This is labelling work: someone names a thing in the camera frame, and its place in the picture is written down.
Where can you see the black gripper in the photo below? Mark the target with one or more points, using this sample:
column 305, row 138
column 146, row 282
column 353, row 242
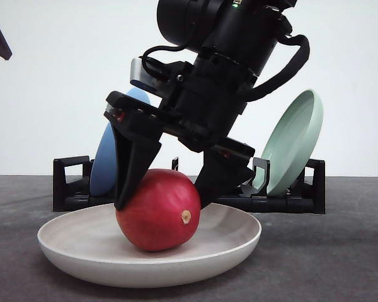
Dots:
column 203, row 111

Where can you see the red pomegranate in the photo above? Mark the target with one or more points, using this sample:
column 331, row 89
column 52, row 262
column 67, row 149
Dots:
column 163, row 213

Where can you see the white plate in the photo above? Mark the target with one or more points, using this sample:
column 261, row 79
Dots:
column 89, row 244

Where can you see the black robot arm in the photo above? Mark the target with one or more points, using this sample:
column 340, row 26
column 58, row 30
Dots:
column 231, row 42

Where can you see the blue plate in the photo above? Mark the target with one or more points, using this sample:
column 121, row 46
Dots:
column 103, row 181

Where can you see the green plate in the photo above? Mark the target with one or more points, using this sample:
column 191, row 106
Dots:
column 292, row 143

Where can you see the black plastic dish rack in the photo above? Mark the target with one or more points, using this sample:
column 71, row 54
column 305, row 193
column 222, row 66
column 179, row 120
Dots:
column 72, row 180

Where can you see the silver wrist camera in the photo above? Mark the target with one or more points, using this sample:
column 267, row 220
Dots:
column 140, row 77

